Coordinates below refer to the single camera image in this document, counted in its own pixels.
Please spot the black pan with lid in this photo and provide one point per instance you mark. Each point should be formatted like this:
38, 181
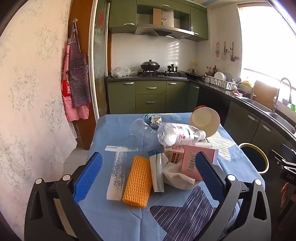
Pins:
191, 75

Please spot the white tissue paper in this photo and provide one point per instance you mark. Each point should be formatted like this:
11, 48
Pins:
175, 176

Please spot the green plastic container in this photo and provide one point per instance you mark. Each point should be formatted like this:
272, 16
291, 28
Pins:
293, 106

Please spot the pink green hanging brush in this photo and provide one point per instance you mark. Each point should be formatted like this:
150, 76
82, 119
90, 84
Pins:
217, 51

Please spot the blue star printed tablecloth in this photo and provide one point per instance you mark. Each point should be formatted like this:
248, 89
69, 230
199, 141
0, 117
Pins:
129, 143

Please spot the white hanging spatula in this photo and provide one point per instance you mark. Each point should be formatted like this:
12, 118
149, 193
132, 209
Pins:
223, 55

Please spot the white mug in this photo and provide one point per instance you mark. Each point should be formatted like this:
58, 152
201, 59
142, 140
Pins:
206, 79

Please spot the wooden cutting board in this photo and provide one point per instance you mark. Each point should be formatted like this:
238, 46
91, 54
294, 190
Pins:
263, 95

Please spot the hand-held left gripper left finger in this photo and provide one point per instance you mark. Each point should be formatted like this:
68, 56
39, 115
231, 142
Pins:
89, 176

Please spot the white plate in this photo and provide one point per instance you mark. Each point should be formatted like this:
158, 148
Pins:
218, 76

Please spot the clear plastic cup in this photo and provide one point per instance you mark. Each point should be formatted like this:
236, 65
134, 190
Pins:
141, 129

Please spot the beige paper bowl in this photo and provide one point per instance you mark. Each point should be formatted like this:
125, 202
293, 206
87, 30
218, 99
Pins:
204, 120

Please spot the yellow-rimmed trash bin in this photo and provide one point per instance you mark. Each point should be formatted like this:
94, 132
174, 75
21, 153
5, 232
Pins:
252, 157

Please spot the pink cloth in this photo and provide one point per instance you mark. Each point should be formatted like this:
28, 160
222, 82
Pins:
237, 93

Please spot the dark sauce bottle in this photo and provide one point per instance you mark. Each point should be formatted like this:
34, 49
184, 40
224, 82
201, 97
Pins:
215, 71

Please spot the black wok with lid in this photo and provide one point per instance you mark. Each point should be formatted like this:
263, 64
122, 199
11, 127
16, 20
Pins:
150, 66

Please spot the brown cardboard box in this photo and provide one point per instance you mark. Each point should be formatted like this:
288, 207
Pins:
157, 16

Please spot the purple checked apron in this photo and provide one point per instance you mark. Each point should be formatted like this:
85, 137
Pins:
79, 76

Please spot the white tube box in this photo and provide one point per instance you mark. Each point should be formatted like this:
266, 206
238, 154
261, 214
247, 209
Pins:
156, 173

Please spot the red checked apron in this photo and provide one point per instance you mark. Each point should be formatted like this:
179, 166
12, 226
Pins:
69, 109

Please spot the pink cardboard box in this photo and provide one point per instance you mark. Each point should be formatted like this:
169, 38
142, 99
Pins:
189, 160

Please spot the black gas stove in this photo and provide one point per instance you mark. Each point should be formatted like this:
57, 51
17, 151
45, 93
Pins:
159, 74

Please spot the steel range hood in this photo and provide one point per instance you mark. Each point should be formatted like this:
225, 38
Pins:
161, 30

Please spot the person's right hand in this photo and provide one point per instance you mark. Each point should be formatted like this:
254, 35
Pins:
285, 194

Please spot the red-capped sauce bottle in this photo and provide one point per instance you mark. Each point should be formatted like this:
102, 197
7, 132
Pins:
207, 71

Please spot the person's right forearm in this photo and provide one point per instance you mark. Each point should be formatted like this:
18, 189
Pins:
286, 224

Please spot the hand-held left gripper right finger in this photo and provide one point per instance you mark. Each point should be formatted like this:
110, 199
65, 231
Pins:
208, 176

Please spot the yellow oil bottle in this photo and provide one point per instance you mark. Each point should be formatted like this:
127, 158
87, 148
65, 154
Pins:
194, 67

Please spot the steel kitchen faucet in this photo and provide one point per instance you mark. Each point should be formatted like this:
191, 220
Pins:
276, 97

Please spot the orange foam fruit net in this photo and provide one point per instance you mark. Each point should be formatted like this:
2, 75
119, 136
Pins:
136, 180

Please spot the small dark pot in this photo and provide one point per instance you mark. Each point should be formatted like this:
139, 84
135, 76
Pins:
172, 68

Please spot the clear plastic water bottle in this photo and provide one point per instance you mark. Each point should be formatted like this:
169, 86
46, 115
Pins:
178, 134

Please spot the crumpled plastic bags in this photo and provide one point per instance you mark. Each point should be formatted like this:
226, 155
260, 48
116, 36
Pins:
120, 72

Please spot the green upper cabinets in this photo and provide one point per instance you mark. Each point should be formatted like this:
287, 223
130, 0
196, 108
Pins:
120, 14

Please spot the white dish rack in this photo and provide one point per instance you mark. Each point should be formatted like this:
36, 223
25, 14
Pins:
219, 83

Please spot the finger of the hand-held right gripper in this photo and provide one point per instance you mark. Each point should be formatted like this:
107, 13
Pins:
285, 154

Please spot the yellow container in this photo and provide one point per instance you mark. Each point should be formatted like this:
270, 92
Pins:
246, 83

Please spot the glass sliding door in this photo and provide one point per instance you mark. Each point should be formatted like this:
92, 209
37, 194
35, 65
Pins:
100, 58

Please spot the white red-printed milk carton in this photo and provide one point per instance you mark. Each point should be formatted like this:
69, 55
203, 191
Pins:
175, 155

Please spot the steel kitchen sink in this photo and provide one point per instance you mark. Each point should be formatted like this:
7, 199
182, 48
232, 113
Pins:
259, 104

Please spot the bright window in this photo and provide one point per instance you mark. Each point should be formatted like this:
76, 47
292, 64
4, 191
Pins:
266, 34

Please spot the foil wrapper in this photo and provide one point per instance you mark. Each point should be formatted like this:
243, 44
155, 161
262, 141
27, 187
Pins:
155, 120

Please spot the green base cabinets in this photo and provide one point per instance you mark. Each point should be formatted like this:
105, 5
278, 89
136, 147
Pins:
150, 95

